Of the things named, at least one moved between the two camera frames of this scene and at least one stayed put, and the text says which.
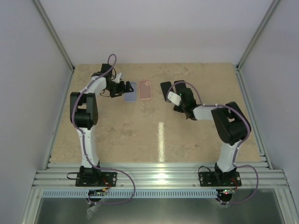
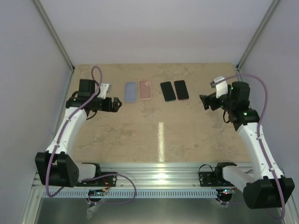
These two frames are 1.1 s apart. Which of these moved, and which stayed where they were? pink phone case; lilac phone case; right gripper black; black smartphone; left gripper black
Moved: right gripper black; left gripper black
Stayed: lilac phone case; pink phone case; black smartphone
